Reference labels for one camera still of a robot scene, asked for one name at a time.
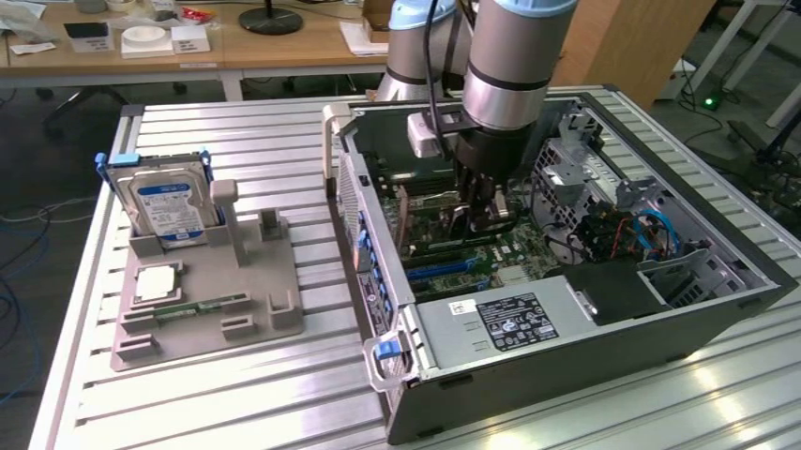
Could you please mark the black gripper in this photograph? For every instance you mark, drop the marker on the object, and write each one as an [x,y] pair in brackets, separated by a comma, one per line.
[494,154]

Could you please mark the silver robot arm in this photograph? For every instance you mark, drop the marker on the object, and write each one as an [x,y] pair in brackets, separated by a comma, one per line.
[506,70]

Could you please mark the metal disk bay cage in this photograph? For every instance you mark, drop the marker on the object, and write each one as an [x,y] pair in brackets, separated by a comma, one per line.
[564,183]

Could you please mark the installed RAM stick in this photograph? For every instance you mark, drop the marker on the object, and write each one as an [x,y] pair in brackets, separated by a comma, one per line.
[482,244]

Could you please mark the green motherboard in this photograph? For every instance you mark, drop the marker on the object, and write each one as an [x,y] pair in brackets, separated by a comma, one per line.
[501,253]

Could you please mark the black case lock knob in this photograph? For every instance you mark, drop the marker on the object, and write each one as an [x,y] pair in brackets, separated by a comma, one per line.
[364,180]

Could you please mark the black connector block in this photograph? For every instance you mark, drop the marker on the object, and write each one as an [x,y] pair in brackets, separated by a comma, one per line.
[594,234]

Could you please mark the black expansion slot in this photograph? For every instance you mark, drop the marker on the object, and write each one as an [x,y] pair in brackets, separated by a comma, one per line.
[438,262]

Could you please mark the silver chipset heatsink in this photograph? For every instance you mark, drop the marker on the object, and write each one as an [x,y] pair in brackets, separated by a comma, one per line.
[517,276]

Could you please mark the blue expansion slot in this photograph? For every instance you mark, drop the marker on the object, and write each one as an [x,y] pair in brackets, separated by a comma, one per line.
[438,273]

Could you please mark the blue card retention latch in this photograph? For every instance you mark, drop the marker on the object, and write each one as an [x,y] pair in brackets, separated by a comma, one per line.
[388,310]
[365,235]

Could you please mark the white paper stack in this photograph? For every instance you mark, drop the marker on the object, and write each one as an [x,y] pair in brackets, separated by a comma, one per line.
[359,42]

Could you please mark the wooden cabinet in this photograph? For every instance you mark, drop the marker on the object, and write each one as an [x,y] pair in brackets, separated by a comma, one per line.
[639,47]

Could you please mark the white barcode sticker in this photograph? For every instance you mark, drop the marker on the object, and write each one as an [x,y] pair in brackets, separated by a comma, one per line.
[462,308]

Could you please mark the black power supply label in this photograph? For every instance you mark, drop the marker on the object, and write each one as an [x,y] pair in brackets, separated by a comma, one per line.
[516,323]

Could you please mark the grey power supply unit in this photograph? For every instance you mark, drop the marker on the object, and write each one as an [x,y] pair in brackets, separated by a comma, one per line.
[450,337]

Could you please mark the wooden desk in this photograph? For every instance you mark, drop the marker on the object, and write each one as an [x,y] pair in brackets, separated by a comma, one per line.
[269,51]

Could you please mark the grey parts rack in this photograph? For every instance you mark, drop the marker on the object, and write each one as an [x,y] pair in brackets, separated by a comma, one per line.
[269,272]

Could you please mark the black floor stand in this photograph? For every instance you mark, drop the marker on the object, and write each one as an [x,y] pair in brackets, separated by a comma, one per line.
[769,150]

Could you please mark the black round lamp base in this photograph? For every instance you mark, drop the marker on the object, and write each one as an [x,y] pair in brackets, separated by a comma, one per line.
[271,22]

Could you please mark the open grey PC case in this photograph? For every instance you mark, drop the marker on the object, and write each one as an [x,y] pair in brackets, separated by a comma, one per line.
[564,375]

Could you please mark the hard disk with blue carrier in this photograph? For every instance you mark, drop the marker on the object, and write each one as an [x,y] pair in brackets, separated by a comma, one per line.
[166,206]

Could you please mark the plain white box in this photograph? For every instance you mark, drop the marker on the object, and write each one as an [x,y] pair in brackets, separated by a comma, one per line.
[189,40]

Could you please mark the red packet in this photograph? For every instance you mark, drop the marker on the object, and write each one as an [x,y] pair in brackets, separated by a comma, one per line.
[195,14]

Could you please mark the green RAM stick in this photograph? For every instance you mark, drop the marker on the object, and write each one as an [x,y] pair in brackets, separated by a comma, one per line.
[194,310]

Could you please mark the silver CPU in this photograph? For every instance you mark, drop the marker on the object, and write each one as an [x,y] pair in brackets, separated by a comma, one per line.
[158,283]

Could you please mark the white box with round dish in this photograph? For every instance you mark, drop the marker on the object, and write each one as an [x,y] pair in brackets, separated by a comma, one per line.
[147,42]

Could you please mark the black chair base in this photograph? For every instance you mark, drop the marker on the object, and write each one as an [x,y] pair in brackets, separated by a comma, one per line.
[82,100]

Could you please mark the white tape roll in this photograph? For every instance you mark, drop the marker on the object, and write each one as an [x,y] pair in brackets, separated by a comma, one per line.
[119,4]

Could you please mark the white box with black top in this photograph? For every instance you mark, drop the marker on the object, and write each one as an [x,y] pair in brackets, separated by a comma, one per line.
[90,37]

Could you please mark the grey cup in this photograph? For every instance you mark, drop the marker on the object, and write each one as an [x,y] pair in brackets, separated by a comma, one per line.
[91,5]

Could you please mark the white paper card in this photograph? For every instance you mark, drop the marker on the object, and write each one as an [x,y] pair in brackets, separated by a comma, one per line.
[31,48]

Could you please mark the clear plastic bag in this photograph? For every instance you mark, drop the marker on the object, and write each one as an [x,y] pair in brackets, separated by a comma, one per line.
[26,23]

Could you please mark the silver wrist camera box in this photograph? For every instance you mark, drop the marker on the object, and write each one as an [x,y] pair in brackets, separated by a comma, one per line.
[426,138]

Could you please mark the green lit power switch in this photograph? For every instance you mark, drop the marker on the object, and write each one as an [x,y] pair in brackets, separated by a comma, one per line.
[709,102]

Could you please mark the metal drive bay bracket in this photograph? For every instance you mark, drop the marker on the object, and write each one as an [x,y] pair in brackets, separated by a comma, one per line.
[688,281]

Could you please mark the white desk frame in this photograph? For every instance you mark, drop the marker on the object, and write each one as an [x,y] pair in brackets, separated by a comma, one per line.
[739,28]

